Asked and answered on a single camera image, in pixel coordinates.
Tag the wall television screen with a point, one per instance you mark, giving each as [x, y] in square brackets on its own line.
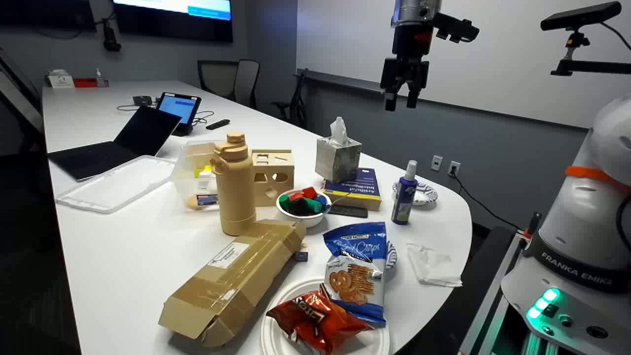
[173, 17]

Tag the patterned paper plate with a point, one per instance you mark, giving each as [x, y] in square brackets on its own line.
[426, 195]

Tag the blue spray bottle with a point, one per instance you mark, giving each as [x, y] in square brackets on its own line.
[404, 199]

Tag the red toy piece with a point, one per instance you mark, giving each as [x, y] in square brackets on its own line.
[303, 195]

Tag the red chips bag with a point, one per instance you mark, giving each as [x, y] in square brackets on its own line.
[315, 323]

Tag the clear plastic container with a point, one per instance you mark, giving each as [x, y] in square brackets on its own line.
[193, 175]

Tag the black remote control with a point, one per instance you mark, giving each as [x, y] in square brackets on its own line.
[217, 124]

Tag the wooden shape sorter box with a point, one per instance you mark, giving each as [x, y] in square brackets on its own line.
[272, 175]

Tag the metal robot stand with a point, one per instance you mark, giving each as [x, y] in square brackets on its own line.
[489, 297]

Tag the black open laptop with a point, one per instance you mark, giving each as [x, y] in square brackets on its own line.
[124, 141]

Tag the black webcam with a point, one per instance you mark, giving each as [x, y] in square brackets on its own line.
[110, 33]

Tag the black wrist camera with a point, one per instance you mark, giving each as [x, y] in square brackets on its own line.
[455, 29]

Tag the white bowl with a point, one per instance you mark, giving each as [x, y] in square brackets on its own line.
[301, 220]

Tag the white wall outlet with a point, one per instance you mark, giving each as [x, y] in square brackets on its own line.
[435, 163]
[453, 169]

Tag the long cardboard box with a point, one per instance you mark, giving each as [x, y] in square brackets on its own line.
[228, 283]

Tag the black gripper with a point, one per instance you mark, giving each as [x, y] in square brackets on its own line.
[406, 57]

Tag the tan water bottle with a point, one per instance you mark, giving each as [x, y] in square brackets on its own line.
[234, 191]

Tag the blue and yellow book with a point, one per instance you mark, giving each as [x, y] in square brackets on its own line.
[355, 189]

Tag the blue patterned paper bowl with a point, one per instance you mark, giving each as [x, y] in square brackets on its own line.
[390, 260]

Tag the grey office chair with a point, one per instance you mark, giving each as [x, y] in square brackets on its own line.
[226, 80]

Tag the black tablet with blue screen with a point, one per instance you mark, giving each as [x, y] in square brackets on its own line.
[177, 110]

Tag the black camera on mount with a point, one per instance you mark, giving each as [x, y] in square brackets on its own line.
[581, 17]

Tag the black phone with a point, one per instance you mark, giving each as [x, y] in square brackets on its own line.
[347, 212]

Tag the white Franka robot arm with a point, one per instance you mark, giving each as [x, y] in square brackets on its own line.
[583, 218]

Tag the blue pretzel bag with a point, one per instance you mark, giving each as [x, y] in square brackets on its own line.
[357, 270]

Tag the small white box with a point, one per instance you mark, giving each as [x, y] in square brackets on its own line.
[59, 80]

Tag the grey tissue box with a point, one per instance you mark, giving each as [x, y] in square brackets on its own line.
[337, 159]

